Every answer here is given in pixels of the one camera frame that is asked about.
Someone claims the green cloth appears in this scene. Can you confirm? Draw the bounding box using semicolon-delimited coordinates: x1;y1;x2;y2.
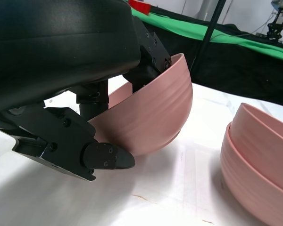
129;7;283;64

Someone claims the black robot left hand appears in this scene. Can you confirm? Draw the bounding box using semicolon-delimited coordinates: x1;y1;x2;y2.
0;0;173;182

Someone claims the pink plastic bowl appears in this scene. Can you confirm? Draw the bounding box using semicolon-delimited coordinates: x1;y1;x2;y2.
88;53;194;157
227;103;283;196
220;127;283;226

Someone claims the red block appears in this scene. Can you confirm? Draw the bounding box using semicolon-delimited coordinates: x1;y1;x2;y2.
128;0;152;16

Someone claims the black cloth backdrop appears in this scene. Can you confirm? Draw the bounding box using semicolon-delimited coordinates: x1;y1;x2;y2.
141;6;283;109

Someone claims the black silver background gripper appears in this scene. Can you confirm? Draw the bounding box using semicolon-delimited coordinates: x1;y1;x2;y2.
266;0;283;40

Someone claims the black tripod pole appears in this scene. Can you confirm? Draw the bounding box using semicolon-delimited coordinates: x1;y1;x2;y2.
189;0;227;83

